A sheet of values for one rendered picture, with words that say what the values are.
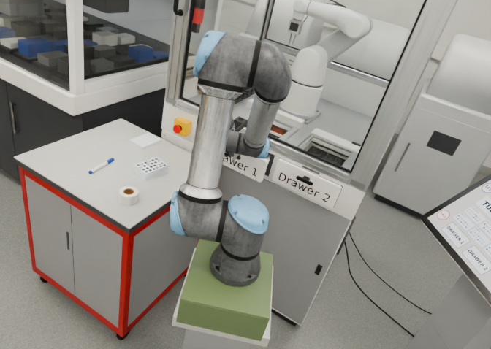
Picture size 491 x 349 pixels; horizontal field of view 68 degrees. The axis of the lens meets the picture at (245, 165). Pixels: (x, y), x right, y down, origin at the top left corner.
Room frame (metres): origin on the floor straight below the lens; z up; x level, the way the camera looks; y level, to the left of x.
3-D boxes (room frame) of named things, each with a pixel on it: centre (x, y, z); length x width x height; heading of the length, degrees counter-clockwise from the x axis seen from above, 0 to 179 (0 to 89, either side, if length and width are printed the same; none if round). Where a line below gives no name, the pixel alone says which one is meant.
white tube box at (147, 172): (1.28, 0.39, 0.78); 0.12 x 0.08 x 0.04; 147
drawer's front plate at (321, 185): (1.32, -0.27, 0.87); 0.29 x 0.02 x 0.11; 68
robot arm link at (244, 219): (0.78, -0.03, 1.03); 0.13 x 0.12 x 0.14; 95
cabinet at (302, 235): (1.87, -0.20, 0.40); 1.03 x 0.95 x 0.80; 68
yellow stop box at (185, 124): (1.54, 0.34, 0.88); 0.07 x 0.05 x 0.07; 68
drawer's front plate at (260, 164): (1.38, 0.05, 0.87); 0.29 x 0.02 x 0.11; 68
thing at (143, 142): (1.51, 0.50, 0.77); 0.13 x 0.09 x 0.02; 155
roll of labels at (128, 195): (1.07, 0.40, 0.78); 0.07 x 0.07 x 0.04
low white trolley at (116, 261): (1.31, 0.52, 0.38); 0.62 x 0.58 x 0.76; 68
